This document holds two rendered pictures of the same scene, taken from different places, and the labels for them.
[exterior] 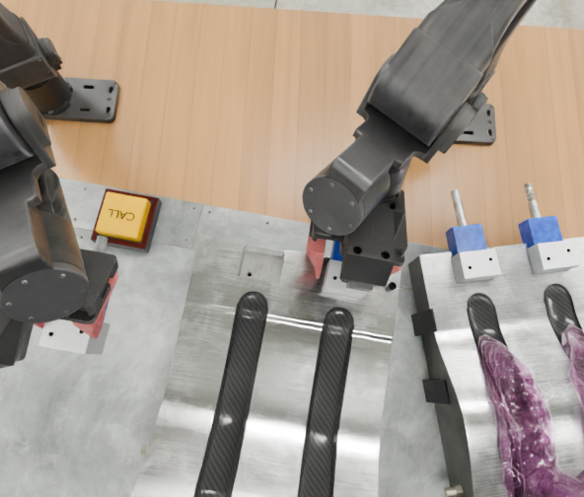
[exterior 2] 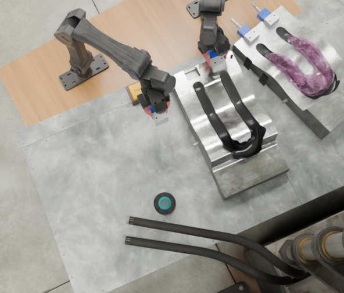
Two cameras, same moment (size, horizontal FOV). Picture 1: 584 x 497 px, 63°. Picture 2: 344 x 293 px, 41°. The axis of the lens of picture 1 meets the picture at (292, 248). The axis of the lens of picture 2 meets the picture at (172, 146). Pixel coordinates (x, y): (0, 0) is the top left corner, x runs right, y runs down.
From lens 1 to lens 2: 1.21 m
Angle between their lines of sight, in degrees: 5
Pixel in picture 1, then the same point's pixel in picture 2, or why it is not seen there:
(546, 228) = (264, 13)
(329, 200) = (207, 36)
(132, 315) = not seen: hidden behind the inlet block
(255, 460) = (226, 120)
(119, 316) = not seen: hidden behind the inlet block
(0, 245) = (160, 76)
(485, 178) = (238, 9)
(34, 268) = (168, 77)
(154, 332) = (171, 118)
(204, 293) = (182, 90)
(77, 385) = (160, 146)
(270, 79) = (148, 20)
